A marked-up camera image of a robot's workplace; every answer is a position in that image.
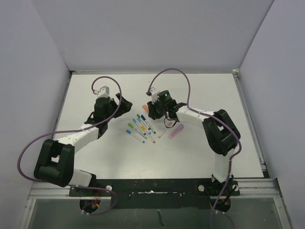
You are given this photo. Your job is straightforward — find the dark green pen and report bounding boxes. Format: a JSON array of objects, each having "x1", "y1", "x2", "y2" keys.
[{"x1": 137, "y1": 114, "x2": 151, "y2": 131}]

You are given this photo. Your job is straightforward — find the orange highlighter body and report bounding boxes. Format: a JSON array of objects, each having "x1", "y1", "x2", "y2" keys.
[{"x1": 142, "y1": 105, "x2": 149, "y2": 112}]

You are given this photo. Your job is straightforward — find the dark blue pen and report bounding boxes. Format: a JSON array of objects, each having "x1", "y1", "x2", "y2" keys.
[{"x1": 141, "y1": 115, "x2": 156, "y2": 134}]

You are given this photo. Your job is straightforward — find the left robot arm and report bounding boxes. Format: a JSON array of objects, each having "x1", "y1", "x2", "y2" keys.
[{"x1": 34, "y1": 93, "x2": 132, "y2": 196}]

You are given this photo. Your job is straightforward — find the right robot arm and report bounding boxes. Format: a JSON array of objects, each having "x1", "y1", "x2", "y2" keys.
[{"x1": 146, "y1": 88, "x2": 241, "y2": 195}]

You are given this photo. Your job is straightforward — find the teal cap pen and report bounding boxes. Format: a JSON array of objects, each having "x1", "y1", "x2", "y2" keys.
[{"x1": 133, "y1": 119, "x2": 151, "y2": 135}]

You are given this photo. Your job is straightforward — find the light green cap pen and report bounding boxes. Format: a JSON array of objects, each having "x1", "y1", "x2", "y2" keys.
[{"x1": 128, "y1": 123, "x2": 147, "y2": 139}]

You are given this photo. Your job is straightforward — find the pink cap pen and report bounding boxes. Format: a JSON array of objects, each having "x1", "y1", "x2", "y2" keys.
[{"x1": 158, "y1": 121, "x2": 173, "y2": 138}]

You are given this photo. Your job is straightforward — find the light blue cap pen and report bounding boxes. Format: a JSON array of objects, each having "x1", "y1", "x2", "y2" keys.
[{"x1": 126, "y1": 130, "x2": 145, "y2": 143}]

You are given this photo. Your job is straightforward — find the yellow cap pen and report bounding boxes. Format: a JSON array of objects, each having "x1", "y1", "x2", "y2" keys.
[{"x1": 141, "y1": 125, "x2": 155, "y2": 143}]

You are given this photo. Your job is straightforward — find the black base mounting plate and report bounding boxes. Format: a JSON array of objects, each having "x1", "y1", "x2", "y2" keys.
[{"x1": 69, "y1": 178, "x2": 240, "y2": 212}]

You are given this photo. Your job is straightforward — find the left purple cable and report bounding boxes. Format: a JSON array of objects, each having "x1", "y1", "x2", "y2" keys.
[{"x1": 17, "y1": 76, "x2": 124, "y2": 217}]

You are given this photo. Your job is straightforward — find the purple cable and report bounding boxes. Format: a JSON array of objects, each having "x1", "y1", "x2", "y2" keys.
[
  {"x1": 149, "y1": 68, "x2": 243, "y2": 229},
  {"x1": 17, "y1": 76, "x2": 124, "y2": 217}
]

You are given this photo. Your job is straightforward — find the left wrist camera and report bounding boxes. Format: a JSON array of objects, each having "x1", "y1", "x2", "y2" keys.
[{"x1": 93, "y1": 86, "x2": 110, "y2": 98}]

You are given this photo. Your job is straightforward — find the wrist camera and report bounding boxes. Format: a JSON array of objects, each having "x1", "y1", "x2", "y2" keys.
[
  {"x1": 93, "y1": 86, "x2": 110, "y2": 98},
  {"x1": 146, "y1": 87, "x2": 160, "y2": 103}
]

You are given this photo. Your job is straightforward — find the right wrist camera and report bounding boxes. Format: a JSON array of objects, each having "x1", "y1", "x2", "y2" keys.
[{"x1": 146, "y1": 87, "x2": 160, "y2": 103}]

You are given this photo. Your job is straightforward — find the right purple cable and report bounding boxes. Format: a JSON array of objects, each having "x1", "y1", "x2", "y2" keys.
[{"x1": 149, "y1": 68, "x2": 243, "y2": 229}]

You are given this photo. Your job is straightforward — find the right side aluminium rail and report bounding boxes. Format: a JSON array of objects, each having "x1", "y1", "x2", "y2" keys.
[{"x1": 232, "y1": 69, "x2": 267, "y2": 172}]

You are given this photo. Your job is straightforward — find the aluminium frame rail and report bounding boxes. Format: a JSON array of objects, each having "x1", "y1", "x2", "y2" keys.
[{"x1": 20, "y1": 178, "x2": 292, "y2": 229}]

